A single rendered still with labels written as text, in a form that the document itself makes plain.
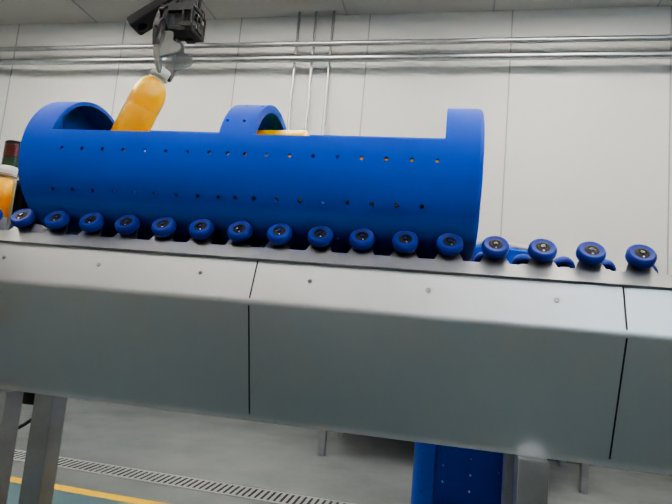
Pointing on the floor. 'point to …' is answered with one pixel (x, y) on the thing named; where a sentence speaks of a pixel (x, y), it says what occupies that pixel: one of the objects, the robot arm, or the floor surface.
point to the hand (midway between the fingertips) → (161, 71)
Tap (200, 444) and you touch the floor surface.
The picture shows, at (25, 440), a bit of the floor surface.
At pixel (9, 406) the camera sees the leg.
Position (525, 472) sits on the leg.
